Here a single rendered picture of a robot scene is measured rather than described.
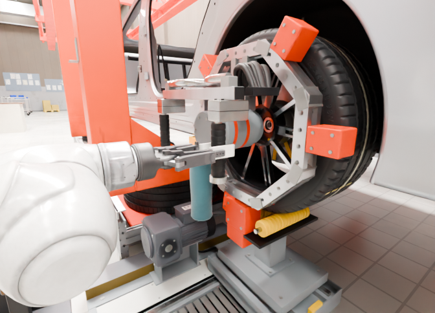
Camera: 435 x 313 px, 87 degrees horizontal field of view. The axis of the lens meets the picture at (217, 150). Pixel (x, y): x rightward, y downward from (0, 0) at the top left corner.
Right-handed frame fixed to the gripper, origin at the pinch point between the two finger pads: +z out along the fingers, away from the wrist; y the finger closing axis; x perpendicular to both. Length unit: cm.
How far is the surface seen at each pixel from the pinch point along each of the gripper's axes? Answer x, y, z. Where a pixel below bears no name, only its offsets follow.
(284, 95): 13.3, -14.8, 41.4
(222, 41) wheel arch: 36, -44, 33
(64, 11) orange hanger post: 96, -253, -12
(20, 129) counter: -74, -782, -119
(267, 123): 2.7, -17.7, 36.0
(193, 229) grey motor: -49, -42, 15
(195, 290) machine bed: -75, -34, 11
